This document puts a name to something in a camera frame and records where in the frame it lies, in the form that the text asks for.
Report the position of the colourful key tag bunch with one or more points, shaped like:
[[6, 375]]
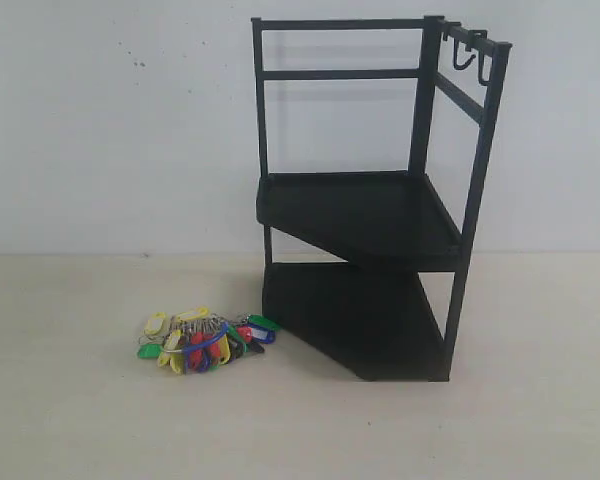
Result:
[[199, 341]]

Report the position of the black two-tier corner rack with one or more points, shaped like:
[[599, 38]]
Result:
[[370, 268]]

